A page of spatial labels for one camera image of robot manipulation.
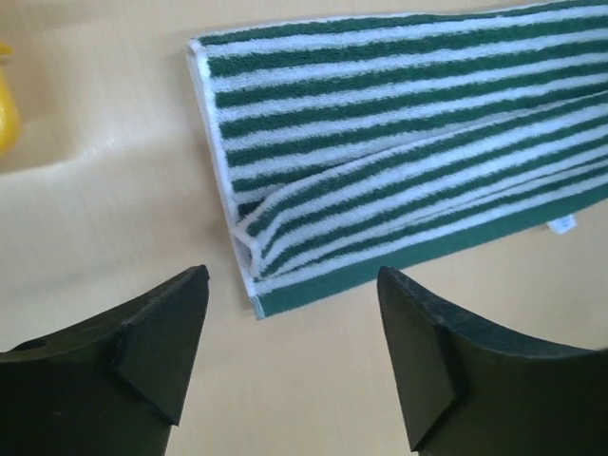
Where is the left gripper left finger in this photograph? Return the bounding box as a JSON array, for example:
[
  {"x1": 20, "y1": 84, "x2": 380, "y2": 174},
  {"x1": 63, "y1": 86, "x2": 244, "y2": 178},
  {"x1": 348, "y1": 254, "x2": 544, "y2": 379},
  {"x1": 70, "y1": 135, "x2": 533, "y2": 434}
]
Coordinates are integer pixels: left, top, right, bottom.
[{"x1": 1, "y1": 265, "x2": 209, "y2": 455}]

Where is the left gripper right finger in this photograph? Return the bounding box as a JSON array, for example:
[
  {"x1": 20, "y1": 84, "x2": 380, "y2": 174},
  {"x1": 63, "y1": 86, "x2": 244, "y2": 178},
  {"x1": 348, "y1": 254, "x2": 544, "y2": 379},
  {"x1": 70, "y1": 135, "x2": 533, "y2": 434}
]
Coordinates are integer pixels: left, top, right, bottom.
[{"x1": 377, "y1": 267, "x2": 607, "y2": 455}]

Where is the black white striped towel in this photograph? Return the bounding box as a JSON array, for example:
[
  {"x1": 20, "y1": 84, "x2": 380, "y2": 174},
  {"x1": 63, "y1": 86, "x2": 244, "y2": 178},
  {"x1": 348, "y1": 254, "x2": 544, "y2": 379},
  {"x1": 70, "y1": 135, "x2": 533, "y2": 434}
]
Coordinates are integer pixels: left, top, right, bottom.
[{"x1": 188, "y1": 1, "x2": 607, "y2": 318}]

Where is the yellow plastic tray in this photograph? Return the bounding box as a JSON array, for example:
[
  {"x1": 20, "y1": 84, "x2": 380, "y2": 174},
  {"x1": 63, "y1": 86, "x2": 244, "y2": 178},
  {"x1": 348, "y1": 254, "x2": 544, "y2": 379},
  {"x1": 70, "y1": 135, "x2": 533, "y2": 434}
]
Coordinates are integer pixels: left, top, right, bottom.
[{"x1": 0, "y1": 70, "x2": 22, "y2": 156}]

